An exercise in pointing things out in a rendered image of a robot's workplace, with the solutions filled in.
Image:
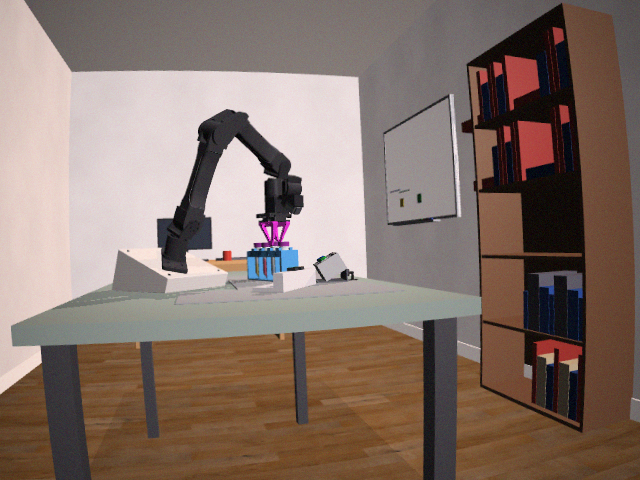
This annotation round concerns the blue tube rack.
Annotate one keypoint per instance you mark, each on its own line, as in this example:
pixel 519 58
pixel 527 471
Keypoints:
pixel 288 258

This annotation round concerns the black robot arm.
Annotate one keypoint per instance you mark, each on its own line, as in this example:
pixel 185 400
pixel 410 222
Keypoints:
pixel 214 137

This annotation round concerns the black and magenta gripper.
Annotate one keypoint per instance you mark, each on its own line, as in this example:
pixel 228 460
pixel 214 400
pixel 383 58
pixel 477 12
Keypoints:
pixel 274 220

